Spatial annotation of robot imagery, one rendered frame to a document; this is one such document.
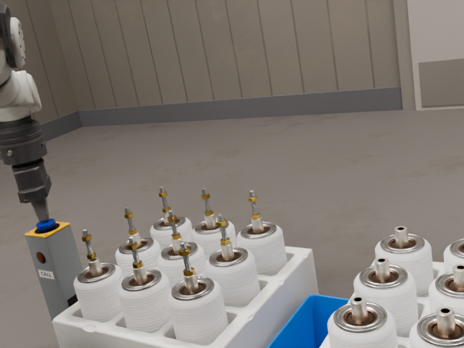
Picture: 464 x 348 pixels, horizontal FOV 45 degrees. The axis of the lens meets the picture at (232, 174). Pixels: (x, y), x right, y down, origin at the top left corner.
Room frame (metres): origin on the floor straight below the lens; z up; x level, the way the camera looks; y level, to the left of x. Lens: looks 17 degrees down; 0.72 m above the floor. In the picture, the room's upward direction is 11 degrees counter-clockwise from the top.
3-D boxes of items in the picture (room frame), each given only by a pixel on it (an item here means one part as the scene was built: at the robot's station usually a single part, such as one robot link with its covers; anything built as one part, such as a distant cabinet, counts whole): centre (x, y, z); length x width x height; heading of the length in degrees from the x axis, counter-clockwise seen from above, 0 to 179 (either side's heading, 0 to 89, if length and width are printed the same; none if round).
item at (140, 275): (0.95, 0.20, 0.26); 0.02 x 0.02 x 0.03
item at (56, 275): (1.15, 0.41, 0.16); 0.07 x 0.07 x 0.31; 55
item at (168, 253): (1.04, 0.13, 0.25); 0.08 x 0.08 x 0.01
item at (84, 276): (1.01, 0.30, 0.25); 0.08 x 0.08 x 0.01
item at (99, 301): (1.01, 0.30, 0.16); 0.10 x 0.10 x 0.18
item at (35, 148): (1.15, 0.42, 0.46); 0.13 x 0.10 x 0.12; 9
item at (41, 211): (1.14, 0.41, 0.37); 0.03 x 0.02 x 0.06; 99
